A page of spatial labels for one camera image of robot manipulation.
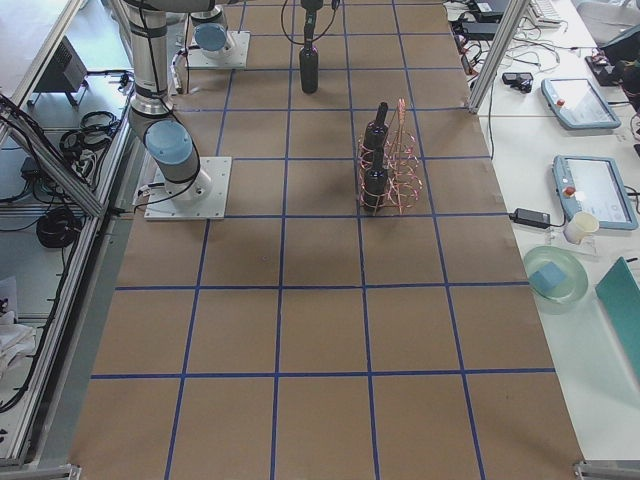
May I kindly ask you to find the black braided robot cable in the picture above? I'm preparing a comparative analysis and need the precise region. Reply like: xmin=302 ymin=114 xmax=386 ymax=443
xmin=279 ymin=0 xmax=337 ymax=49

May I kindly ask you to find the white paper cup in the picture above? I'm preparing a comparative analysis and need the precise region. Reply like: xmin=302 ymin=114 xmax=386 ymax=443
xmin=563 ymin=211 xmax=600 ymax=245

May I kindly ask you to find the blue teach pendant near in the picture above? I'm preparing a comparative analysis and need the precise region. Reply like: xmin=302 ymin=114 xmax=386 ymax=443
xmin=552 ymin=155 xmax=639 ymax=231

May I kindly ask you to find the blue foam block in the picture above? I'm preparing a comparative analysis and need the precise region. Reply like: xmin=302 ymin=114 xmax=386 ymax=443
xmin=529 ymin=262 xmax=570 ymax=298

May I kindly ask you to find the dark bottle in basket front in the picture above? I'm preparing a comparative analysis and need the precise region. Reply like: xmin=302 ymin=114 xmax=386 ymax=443
xmin=362 ymin=148 xmax=388 ymax=212

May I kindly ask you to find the dark bottle in basket rear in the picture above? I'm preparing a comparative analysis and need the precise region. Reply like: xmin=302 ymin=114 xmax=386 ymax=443
xmin=361 ymin=102 xmax=388 ymax=163

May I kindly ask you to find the copper wire wine basket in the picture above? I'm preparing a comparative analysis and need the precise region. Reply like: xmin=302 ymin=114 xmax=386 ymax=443
xmin=358 ymin=97 xmax=423 ymax=214

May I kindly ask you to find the black power adapter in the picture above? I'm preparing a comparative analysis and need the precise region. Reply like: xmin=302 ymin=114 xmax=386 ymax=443
xmin=509 ymin=208 xmax=551 ymax=229

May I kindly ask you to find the teal folder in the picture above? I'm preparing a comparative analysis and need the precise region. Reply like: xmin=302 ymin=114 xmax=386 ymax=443
xmin=595 ymin=257 xmax=640 ymax=380

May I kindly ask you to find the dark wine bottle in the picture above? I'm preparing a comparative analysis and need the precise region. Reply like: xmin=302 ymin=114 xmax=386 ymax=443
xmin=299 ymin=43 xmax=319 ymax=94

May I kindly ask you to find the green glass bowl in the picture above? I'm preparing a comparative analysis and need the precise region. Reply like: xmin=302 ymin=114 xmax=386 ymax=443
xmin=523 ymin=246 xmax=589 ymax=305

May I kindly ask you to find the blue teach pendant far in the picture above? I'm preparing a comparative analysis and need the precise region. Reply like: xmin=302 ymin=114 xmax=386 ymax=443
xmin=540 ymin=78 xmax=621 ymax=130

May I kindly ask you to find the aluminium frame post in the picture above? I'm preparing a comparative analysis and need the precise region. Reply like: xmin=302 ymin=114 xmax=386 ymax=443
xmin=467 ymin=0 xmax=528 ymax=114

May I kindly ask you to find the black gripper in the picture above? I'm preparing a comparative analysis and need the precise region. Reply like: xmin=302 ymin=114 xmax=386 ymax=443
xmin=300 ymin=0 xmax=340 ymax=48

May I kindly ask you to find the blue teach pendant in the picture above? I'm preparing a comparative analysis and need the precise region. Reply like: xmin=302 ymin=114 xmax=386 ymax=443
xmin=540 ymin=78 xmax=621 ymax=130
xmin=552 ymin=155 xmax=639 ymax=231

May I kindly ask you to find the dark bottle in basket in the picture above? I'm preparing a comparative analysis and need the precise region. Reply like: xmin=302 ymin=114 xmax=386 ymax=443
xmin=361 ymin=102 xmax=388 ymax=163
xmin=362 ymin=148 xmax=388 ymax=212

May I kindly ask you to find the crumpled white cloth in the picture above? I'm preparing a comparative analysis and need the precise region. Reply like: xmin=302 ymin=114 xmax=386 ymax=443
xmin=0 ymin=277 xmax=37 ymax=381

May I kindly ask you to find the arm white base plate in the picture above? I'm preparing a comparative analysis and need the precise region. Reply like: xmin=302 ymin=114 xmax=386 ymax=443
xmin=188 ymin=30 xmax=251 ymax=70
xmin=144 ymin=157 xmax=232 ymax=221

